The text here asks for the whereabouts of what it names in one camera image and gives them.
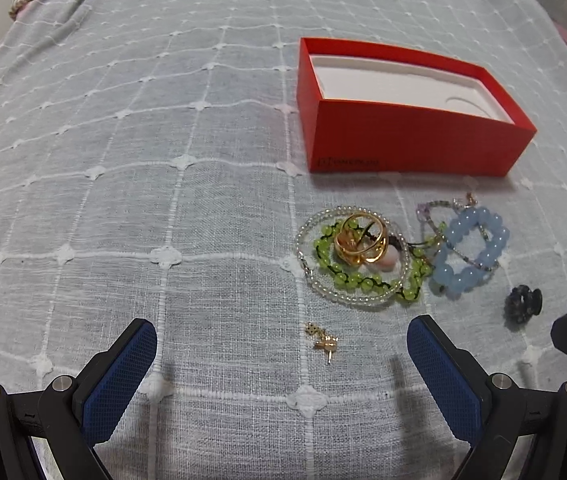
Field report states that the black hair claw clip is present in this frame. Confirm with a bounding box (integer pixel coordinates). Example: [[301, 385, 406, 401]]
[[505, 285, 543, 324]]

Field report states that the light blue bead bracelet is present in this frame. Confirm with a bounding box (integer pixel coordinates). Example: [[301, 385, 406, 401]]
[[430, 206, 511, 296]]

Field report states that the green bead bracelet pink pendant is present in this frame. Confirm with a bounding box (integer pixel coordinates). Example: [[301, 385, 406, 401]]
[[314, 218, 440, 304]]

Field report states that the small gold earring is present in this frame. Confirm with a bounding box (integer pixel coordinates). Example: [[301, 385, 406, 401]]
[[304, 323, 339, 363]]

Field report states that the gold cage ring green stone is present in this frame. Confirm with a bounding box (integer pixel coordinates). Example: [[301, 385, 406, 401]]
[[333, 211, 389, 266]]

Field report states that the white pearl bead necklace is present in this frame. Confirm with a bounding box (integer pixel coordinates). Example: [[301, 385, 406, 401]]
[[294, 206, 414, 307]]

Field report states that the grey checked bedspread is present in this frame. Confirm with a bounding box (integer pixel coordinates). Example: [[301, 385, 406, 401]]
[[0, 0, 567, 479]]

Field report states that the red cardboard box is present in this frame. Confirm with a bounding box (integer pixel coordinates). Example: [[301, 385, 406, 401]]
[[297, 37, 536, 177]]

